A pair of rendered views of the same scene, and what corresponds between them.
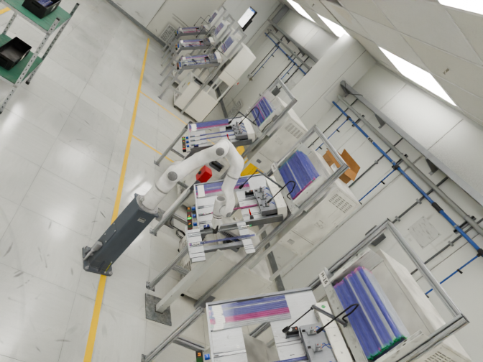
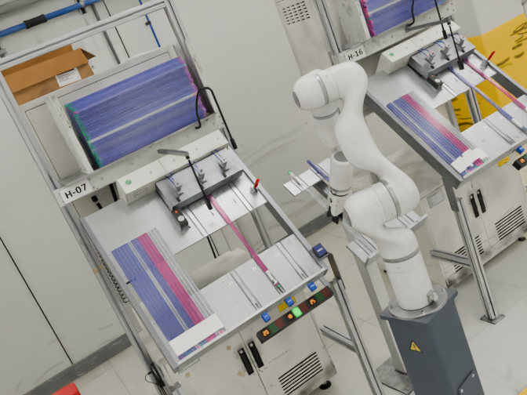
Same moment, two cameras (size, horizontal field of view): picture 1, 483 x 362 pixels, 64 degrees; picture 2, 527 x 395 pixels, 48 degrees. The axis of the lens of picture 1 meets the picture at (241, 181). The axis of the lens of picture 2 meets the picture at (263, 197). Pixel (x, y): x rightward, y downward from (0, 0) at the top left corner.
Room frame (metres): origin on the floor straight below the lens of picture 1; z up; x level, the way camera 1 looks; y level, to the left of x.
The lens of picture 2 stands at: (2.75, 2.08, 1.73)
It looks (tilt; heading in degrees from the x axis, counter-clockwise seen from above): 17 degrees down; 276
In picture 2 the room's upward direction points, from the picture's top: 22 degrees counter-clockwise
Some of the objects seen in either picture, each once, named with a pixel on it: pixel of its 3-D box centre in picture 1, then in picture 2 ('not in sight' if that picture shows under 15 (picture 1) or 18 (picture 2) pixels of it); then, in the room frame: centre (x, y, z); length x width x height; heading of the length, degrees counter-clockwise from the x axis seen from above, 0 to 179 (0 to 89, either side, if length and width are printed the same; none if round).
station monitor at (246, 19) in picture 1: (248, 20); not in sight; (7.50, 1.98, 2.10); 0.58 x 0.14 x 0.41; 29
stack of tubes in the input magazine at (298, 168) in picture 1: (300, 176); (138, 110); (3.35, -0.34, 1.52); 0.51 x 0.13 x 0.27; 29
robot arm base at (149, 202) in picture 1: (154, 196); (408, 277); (2.60, 0.39, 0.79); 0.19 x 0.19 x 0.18
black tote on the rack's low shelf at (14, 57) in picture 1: (12, 52); not in sight; (3.41, 2.49, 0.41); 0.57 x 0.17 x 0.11; 29
